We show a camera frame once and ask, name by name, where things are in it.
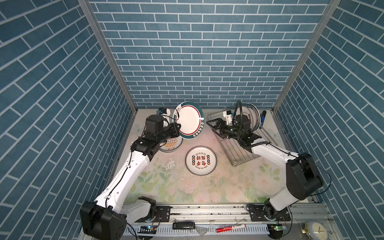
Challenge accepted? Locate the black rectangular device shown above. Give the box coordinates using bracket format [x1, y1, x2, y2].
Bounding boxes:
[172, 221, 196, 230]

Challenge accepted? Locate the green circuit board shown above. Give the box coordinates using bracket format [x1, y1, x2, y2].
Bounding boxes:
[138, 226, 158, 235]
[268, 224, 287, 234]

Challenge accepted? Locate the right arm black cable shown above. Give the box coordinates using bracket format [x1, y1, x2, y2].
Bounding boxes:
[233, 99, 333, 238]

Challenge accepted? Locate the red text plate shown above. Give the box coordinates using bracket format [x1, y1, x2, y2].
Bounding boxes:
[185, 146, 218, 176]
[242, 104, 261, 132]

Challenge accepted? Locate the rearmost plate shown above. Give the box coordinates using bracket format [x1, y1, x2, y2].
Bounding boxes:
[160, 137, 183, 153]

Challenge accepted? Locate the aluminium corner frame post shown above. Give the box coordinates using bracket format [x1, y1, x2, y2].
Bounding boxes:
[77, 0, 139, 113]
[272, 0, 341, 113]

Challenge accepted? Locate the aluminium corner frame post right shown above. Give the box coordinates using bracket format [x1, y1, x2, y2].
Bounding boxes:
[272, 0, 341, 113]

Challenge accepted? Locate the left green circuit board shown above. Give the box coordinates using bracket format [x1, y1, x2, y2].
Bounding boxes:
[138, 226, 158, 235]

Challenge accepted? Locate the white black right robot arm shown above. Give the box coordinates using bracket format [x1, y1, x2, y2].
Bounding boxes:
[206, 115, 324, 221]

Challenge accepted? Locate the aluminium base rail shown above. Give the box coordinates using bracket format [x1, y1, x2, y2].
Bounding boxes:
[129, 203, 342, 240]

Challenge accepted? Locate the green red rim plate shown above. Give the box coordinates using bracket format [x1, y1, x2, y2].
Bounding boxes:
[173, 102, 205, 140]

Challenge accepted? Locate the chrome wire dish rack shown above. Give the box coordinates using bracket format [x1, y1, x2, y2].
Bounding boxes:
[206, 101, 277, 167]

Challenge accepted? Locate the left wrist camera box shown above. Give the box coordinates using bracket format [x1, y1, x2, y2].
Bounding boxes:
[144, 115, 166, 135]

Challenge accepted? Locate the aluminium corner frame post left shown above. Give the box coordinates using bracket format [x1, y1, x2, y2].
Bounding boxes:
[77, 0, 139, 113]

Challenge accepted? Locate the white analog clock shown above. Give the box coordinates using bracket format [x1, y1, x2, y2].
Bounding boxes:
[300, 221, 329, 240]

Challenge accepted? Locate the right green circuit board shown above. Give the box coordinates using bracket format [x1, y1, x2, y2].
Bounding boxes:
[268, 224, 287, 234]

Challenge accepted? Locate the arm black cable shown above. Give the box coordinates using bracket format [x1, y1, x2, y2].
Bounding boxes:
[104, 107, 181, 240]
[233, 99, 333, 238]

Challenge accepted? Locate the red marker pen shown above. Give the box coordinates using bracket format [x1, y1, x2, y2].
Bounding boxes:
[216, 224, 247, 233]

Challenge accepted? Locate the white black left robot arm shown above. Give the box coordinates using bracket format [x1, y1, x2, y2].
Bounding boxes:
[80, 117, 181, 240]

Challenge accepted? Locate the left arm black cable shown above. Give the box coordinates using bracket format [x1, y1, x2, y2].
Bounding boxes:
[104, 107, 181, 240]

